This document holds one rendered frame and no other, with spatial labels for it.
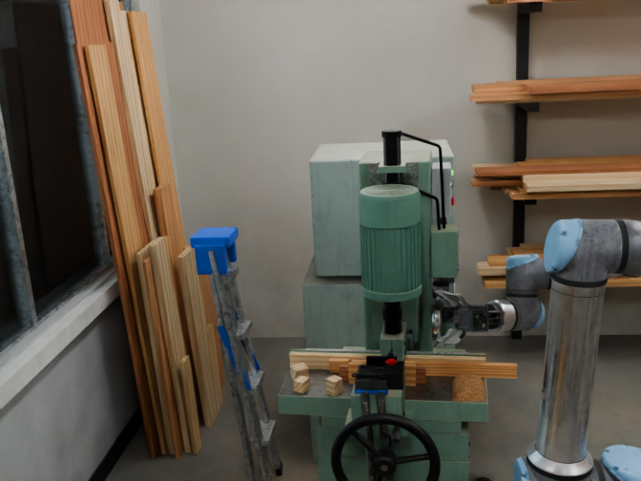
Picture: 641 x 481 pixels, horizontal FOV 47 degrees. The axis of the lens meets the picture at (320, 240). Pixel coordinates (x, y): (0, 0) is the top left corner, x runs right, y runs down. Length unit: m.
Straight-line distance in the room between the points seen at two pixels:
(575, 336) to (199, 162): 3.29
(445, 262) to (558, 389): 0.72
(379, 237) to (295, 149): 2.49
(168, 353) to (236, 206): 1.42
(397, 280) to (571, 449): 0.64
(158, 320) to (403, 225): 1.67
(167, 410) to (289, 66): 2.09
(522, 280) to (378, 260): 0.42
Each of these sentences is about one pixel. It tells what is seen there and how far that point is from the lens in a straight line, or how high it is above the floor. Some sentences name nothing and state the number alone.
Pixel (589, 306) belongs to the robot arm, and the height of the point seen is 1.32.
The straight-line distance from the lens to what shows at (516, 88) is 4.06.
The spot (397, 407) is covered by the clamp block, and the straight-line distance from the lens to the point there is 2.02.
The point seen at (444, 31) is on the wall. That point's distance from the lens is 4.38.
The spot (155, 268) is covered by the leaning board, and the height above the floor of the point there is 0.93.
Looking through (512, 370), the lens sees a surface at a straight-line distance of 2.25.
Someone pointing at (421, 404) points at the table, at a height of 0.89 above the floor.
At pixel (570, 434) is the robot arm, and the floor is 1.02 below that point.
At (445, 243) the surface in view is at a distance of 2.29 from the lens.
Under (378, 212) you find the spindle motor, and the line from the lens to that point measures 2.01.
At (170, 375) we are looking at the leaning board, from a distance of 3.54.
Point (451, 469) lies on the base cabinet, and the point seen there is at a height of 0.69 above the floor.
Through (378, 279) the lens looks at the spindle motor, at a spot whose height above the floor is 1.23.
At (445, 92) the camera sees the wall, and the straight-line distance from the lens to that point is 4.39.
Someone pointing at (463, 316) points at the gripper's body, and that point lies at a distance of 2.06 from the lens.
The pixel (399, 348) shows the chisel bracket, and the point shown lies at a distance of 2.18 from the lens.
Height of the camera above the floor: 1.91
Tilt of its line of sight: 16 degrees down
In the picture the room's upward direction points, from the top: 3 degrees counter-clockwise
